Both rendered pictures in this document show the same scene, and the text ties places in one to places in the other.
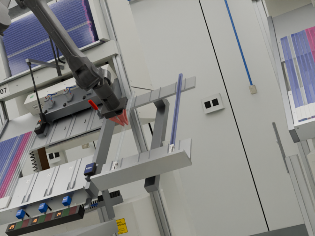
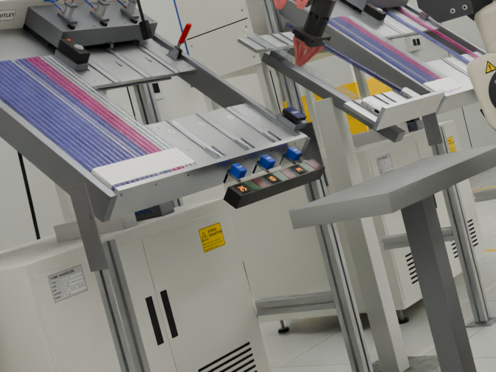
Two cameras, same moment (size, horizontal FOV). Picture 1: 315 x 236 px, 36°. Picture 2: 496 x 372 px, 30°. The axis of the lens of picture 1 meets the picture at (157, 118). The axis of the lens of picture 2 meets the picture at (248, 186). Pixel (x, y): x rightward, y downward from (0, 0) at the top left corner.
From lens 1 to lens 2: 284 cm
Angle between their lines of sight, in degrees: 72
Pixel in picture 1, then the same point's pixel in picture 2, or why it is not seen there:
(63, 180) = (243, 131)
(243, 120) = not seen: outside the picture
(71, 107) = (114, 31)
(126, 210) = (221, 210)
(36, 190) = (212, 142)
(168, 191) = (350, 159)
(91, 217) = (176, 222)
